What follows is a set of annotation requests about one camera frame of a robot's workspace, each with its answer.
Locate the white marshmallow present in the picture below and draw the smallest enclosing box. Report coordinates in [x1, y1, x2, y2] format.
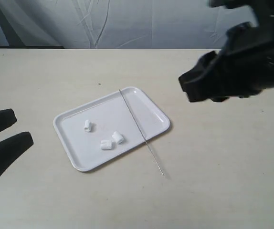
[112, 131, 125, 144]
[84, 120, 92, 132]
[100, 140, 113, 150]

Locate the white plastic tray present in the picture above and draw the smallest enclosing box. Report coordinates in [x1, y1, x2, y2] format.
[53, 87, 170, 172]

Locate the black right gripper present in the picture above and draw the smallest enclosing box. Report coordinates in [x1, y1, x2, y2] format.
[179, 0, 274, 103]

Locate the white backdrop cloth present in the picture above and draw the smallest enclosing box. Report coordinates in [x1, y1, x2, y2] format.
[0, 0, 257, 49]

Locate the thin metal skewer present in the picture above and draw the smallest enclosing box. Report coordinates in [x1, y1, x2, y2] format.
[118, 89, 165, 177]

